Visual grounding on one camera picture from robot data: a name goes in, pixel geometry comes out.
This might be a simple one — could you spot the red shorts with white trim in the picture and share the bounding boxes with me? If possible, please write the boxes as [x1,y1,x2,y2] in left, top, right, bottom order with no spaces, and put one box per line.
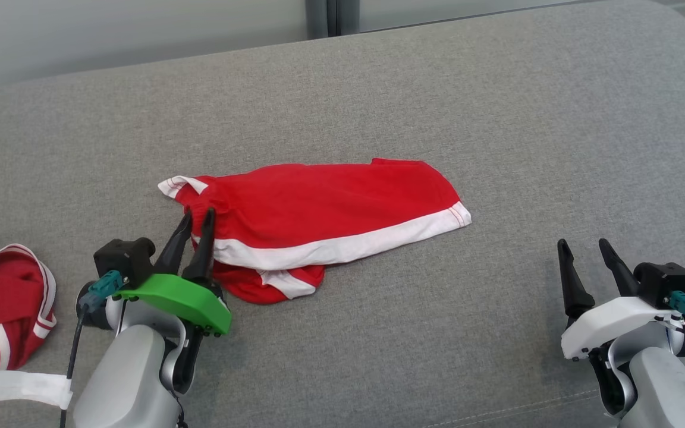
[158,158,472,305]

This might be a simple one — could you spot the white tape strip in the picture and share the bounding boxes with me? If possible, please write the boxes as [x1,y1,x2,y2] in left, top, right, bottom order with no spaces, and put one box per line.
[0,370,73,409]

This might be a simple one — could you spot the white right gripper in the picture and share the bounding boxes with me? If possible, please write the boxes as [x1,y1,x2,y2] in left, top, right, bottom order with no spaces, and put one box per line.
[558,239,685,360]

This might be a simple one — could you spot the grey metal partition post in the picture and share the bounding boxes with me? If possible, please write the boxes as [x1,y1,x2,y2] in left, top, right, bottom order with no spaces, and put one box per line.
[305,0,360,39]

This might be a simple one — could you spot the left arm cable, teal plug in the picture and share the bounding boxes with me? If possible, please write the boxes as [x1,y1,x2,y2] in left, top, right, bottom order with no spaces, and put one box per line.
[59,270,124,428]

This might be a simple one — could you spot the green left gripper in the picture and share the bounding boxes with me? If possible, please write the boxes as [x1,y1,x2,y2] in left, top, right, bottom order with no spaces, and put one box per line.
[114,206,232,336]

